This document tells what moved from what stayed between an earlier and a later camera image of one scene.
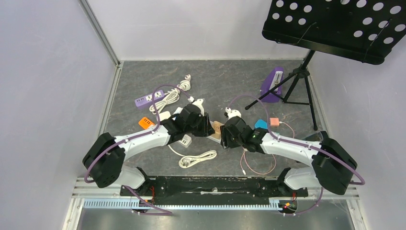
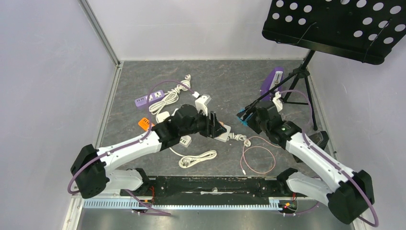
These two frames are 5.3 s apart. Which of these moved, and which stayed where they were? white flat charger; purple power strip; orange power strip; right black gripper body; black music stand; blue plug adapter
Moved: blue plug adapter; right black gripper body
Stayed: orange power strip; white flat charger; purple power strip; black music stand
